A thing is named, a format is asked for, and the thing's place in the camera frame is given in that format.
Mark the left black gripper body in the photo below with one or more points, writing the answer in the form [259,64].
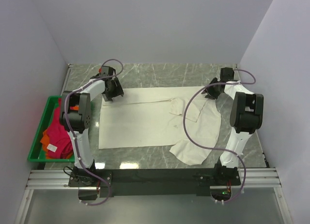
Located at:
[116,90]

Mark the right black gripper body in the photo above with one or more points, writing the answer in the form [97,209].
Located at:
[212,90]

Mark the white t shirt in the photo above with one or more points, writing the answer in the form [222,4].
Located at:
[161,116]

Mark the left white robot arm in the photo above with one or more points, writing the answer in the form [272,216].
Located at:
[76,112]

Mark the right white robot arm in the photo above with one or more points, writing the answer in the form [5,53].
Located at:
[245,118]

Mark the orange t shirt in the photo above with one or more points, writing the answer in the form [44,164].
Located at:
[44,139]

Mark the black base beam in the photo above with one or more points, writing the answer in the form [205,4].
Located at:
[127,182]

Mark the green plastic bin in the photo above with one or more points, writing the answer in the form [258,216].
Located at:
[51,142]

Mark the aluminium frame rail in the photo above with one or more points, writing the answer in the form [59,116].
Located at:
[57,180]

